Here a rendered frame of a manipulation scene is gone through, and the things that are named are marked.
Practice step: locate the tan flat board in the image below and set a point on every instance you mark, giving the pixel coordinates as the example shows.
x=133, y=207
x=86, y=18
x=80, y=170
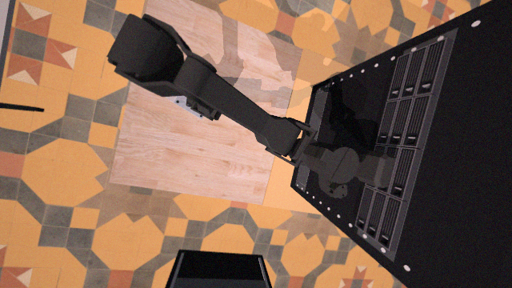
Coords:
x=313, y=68

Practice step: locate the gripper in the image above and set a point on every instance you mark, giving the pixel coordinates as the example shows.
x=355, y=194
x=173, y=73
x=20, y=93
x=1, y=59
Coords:
x=375, y=168

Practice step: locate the black metal rack frame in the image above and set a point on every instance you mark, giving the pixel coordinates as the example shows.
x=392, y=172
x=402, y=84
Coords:
x=457, y=229

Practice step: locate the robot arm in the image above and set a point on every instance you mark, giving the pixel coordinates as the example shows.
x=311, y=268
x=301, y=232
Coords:
x=146, y=53

